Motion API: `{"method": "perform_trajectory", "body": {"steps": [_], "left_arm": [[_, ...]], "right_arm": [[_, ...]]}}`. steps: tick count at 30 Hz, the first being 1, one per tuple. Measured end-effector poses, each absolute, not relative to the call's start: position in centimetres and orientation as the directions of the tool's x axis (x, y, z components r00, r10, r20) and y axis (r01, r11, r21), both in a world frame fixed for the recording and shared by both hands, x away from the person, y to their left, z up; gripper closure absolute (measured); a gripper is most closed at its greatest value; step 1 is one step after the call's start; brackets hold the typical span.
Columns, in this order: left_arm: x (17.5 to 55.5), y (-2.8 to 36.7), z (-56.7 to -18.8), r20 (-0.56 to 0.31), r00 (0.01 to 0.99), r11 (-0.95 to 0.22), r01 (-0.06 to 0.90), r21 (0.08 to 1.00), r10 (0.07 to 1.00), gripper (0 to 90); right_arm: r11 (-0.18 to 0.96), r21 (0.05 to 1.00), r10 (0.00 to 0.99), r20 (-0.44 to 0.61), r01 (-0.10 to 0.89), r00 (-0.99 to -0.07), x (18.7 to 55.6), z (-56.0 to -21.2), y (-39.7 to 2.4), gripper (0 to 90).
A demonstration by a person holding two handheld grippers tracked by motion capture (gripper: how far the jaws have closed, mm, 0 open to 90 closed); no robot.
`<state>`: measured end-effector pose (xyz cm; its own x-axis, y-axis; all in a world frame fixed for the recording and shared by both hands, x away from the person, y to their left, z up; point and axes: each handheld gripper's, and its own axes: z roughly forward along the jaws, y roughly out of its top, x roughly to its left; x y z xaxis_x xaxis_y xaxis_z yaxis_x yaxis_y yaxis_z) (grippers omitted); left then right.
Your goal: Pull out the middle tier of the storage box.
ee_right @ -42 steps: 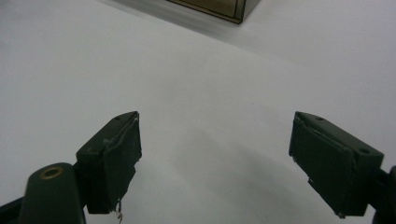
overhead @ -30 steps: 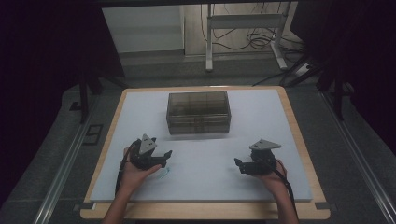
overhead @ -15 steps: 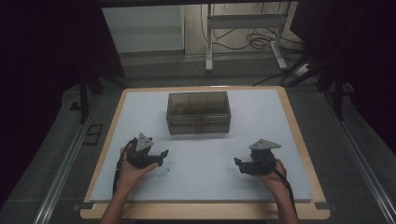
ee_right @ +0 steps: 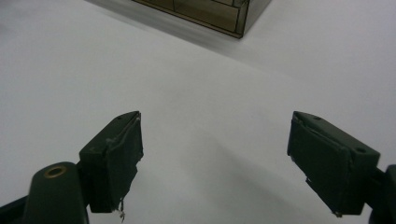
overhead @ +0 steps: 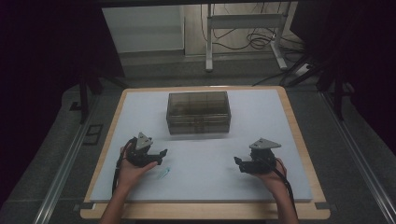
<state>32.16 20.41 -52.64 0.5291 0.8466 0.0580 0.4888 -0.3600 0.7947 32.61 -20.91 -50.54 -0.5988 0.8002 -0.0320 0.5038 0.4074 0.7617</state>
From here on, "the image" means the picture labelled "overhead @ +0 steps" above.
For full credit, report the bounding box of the person's right hand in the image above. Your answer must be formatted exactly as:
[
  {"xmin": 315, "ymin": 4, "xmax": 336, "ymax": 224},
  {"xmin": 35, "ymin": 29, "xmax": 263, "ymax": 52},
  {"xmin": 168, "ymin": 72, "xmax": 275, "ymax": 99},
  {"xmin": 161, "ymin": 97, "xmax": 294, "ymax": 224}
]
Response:
[{"xmin": 254, "ymin": 157, "xmax": 289, "ymax": 191}]

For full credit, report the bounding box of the small clear blue tube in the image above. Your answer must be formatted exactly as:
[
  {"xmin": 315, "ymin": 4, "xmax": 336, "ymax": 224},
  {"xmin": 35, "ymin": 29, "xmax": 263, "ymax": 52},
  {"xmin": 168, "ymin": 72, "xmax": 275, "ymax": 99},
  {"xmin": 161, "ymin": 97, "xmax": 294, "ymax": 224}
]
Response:
[{"xmin": 157, "ymin": 165, "xmax": 172, "ymax": 180}]

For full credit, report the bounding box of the smoky plastic drawer cabinet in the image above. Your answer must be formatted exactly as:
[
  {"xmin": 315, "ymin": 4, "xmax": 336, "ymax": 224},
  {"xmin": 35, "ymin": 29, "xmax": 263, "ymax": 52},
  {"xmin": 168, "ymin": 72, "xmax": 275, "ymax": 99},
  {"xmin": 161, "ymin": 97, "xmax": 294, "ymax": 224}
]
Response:
[{"xmin": 165, "ymin": 91, "xmax": 233, "ymax": 135}]

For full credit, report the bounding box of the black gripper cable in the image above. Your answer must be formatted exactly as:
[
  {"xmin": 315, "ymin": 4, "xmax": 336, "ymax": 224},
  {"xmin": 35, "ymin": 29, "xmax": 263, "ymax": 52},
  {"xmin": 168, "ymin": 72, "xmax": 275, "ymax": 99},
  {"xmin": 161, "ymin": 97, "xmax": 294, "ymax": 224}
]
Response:
[
  {"xmin": 257, "ymin": 155, "xmax": 299, "ymax": 224},
  {"xmin": 111, "ymin": 137, "xmax": 138, "ymax": 196}
]

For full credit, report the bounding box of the white foam board mat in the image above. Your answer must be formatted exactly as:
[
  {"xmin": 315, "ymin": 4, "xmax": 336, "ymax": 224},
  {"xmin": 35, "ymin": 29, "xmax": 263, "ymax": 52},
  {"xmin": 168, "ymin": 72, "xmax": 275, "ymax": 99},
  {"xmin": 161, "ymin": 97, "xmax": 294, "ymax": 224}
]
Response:
[{"xmin": 89, "ymin": 89, "xmax": 314, "ymax": 203}]

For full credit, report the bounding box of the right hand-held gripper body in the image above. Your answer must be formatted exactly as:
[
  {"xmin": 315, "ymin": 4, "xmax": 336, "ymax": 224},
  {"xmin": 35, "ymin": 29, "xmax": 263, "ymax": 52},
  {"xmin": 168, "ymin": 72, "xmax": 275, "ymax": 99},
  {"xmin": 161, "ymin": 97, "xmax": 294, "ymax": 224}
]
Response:
[{"xmin": 238, "ymin": 137, "xmax": 282, "ymax": 175}]

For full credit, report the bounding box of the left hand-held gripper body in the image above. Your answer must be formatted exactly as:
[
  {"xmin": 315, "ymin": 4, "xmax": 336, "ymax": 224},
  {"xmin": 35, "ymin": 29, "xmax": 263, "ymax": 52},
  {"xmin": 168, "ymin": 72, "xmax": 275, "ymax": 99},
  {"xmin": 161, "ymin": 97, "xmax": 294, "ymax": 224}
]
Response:
[{"xmin": 124, "ymin": 132, "xmax": 163, "ymax": 168}]

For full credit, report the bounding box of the black stand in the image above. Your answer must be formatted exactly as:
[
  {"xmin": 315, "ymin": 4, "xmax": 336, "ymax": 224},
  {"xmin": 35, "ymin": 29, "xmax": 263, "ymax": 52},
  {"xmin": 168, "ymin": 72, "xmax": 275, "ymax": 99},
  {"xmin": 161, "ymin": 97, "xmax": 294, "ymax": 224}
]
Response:
[
  {"xmin": 279, "ymin": 54, "xmax": 357, "ymax": 122},
  {"xmin": 69, "ymin": 69, "xmax": 129, "ymax": 125}
]

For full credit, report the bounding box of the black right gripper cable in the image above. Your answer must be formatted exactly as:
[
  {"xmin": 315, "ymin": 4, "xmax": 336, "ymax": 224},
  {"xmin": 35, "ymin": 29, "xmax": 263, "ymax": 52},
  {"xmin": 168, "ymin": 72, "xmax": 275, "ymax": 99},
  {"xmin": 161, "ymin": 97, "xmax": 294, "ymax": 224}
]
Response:
[{"xmin": 257, "ymin": 155, "xmax": 299, "ymax": 224}]

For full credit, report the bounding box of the wooden table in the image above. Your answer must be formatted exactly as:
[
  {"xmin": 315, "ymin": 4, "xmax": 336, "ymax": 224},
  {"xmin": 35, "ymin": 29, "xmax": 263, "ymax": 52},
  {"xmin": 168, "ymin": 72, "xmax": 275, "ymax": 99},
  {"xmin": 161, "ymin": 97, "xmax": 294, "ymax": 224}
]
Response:
[{"xmin": 79, "ymin": 85, "xmax": 332, "ymax": 221}]

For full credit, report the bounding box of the person's left hand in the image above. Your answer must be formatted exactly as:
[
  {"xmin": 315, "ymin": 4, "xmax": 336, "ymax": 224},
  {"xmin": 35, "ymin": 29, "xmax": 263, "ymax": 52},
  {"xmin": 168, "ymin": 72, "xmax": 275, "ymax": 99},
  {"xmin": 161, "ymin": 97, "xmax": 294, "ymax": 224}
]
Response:
[{"xmin": 117, "ymin": 143, "xmax": 159, "ymax": 194}]

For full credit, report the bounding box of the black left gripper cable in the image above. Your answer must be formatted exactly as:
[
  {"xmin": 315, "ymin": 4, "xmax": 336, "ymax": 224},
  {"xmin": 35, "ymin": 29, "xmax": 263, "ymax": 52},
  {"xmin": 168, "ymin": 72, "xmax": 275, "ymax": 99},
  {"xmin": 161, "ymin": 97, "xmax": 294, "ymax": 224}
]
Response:
[{"xmin": 111, "ymin": 137, "xmax": 138, "ymax": 196}]

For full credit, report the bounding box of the metal floor rail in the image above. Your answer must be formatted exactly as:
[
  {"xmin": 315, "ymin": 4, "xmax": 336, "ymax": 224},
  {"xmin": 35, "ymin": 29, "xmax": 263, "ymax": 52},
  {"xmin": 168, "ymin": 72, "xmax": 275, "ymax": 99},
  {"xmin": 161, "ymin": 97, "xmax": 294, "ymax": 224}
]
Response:
[
  {"xmin": 32, "ymin": 92, "xmax": 101, "ymax": 224},
  {"xmin": 319, "ymin": 91, "xmax": 396, "ymax": 224}
]

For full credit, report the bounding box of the white panel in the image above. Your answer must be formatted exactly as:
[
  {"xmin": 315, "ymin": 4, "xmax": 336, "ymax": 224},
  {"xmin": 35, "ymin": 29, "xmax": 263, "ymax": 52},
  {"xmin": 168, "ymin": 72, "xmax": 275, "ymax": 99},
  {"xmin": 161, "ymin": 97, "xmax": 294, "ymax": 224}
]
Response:
[{"xmin": 101, "ymin": 5, "xmax": 186, "ymax": 54}]

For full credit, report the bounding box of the dark curtain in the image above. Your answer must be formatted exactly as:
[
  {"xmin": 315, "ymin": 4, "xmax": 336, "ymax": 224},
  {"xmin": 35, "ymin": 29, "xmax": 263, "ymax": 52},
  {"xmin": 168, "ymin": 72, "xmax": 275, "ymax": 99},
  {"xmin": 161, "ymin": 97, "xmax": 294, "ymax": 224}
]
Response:
[
  {"xmin": 289, "ymin": 0, "xmax": 396, "ymax": 157},
  {"xmin": 0, "ymin": 0, "xmax": 126, "ymax": 208}
]

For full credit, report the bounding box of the white metal desk frame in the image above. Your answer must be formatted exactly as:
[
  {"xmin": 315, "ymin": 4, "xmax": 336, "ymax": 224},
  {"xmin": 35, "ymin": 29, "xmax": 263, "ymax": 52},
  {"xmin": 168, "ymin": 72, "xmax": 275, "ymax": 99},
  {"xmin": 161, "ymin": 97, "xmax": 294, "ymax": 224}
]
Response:
[{"xmin": 205, "ymin": 3, "xmax": 289, "ymax": 73}]

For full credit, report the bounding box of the grey tape strip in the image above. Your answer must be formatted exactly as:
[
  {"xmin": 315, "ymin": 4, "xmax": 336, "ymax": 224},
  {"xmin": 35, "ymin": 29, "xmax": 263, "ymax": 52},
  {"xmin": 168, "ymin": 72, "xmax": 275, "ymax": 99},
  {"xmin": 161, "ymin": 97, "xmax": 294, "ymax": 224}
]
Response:
[
  {"xmin": 314, "ymin": 201, "xmax": 338, "ymax": 211},
  {"xmin": 73, "ymin": 202, "xmax": 95, "ymax": 213}
]

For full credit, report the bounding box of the white power strip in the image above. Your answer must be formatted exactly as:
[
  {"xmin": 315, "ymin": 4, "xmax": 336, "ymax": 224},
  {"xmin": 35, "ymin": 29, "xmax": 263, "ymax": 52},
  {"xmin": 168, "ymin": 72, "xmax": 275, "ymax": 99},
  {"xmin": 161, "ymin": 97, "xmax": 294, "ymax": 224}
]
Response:
[{"xmin": 293, "ymin": 63, "xmax": 311, "ymax": 77}]

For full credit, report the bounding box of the tangle of black floor cables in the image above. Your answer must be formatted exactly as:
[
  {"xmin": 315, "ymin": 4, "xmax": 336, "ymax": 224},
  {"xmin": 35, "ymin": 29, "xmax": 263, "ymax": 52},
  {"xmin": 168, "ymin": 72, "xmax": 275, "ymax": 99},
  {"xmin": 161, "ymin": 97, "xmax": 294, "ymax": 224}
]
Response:
[{"xmin": 200, "ymin": 2, "xmax": 307, "ymax": 63}]

